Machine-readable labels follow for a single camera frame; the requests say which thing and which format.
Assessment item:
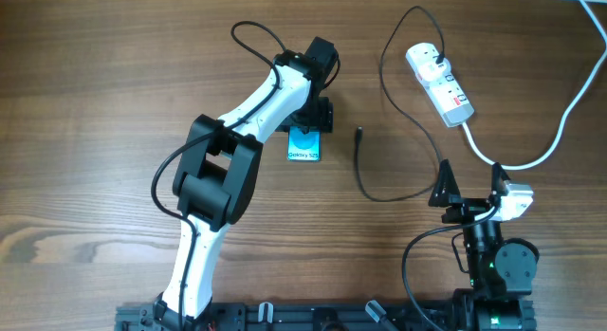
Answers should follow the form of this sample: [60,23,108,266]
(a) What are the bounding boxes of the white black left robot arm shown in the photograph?
[153,37,340,330]

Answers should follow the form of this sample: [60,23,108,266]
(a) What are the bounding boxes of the white power strip cord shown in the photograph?
[460,0,607,172]

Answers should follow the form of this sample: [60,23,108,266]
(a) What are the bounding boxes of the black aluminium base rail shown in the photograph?
[115,300,537,331]

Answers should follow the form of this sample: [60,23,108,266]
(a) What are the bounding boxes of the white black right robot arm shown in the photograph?
[429,159,540,331]

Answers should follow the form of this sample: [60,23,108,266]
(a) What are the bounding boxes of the Samsung Galaxy smartphone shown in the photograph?
[287,127,321,162]

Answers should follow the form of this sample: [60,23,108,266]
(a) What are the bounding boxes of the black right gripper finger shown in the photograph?
[428,159,461,208]
[490,162,510,197]

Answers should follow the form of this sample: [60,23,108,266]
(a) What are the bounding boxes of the white charger plug adapter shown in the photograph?
[417,59,451,83]

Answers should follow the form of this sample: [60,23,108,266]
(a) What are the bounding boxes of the white power strip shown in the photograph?
[405,43,474,128]

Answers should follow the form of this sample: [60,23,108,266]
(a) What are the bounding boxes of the black USB charging cable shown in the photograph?
[354,5,448,203]

